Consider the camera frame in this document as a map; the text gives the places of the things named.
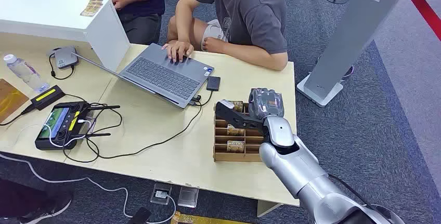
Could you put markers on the person's hand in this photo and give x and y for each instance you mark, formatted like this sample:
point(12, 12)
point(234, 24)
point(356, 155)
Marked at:
point(120, 2)

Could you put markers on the person's right hand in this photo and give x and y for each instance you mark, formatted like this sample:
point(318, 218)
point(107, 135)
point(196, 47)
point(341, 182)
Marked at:
point(179, 48)

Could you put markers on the person's left hand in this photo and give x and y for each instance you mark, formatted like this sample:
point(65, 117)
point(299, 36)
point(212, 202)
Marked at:
point(213, 45)

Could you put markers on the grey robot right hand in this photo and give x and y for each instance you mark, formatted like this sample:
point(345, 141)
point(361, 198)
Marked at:
point(265, 103)

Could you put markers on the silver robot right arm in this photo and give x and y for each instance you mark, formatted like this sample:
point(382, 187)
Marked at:
point(296, 167)

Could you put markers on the person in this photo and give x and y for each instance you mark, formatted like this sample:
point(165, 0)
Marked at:
point(248, 12)
point(137, 5)
point(31, 201)

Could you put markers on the wooden slotted card holder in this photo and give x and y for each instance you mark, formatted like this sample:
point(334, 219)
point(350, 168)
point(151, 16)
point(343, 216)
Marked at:
point(220, 157)

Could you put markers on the stack of hotel cards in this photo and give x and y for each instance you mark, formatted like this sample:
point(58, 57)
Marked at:
point(91, 8)

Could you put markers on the grey open laptop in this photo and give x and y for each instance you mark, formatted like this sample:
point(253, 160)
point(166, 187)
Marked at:
point(165, 78)

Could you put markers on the small black external drive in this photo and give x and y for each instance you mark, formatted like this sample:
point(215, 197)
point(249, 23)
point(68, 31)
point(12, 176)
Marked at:
point(213, 83)

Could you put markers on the white counter shelf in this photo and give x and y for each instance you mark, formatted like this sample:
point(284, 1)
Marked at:
point(51, 16)

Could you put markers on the grey usb hub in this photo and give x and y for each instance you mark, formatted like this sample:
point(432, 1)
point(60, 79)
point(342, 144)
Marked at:
point(65, 57)

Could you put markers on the white table leg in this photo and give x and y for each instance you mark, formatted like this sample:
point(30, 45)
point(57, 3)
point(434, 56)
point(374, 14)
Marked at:
point(267, 208)

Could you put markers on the grey metal kiosk stand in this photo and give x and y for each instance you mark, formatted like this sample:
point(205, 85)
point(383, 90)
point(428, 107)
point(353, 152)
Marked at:
point(355, 29)

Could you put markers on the clear plastic water bottle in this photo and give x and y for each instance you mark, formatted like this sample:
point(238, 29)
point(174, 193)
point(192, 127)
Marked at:
point(26, 72)

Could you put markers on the black adapter with yellow label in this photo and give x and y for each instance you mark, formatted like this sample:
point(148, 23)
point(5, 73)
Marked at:
point(46, 96)

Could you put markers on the metal floor plate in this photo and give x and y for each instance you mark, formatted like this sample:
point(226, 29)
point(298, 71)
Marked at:
point(188, 197)

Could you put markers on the gold patterned sheet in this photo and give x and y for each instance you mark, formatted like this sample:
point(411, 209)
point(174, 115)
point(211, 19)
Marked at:
point(203, 220)

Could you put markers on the floor power outlet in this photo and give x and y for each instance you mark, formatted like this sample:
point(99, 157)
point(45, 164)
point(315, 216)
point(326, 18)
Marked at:
point(161, 194)

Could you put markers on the black remote controller with screen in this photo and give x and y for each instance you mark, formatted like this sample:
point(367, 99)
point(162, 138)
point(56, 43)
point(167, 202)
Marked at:
point(58, 126)

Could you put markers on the brown wooden board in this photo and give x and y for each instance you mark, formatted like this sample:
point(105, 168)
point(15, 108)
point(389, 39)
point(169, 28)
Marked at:
point(10, 100)

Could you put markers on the black object on floor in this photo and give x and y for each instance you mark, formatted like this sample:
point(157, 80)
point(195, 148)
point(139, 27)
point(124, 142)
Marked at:
point(139, 216)

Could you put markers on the red barrier belt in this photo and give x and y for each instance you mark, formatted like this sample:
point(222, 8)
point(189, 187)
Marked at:
point(425, 10)

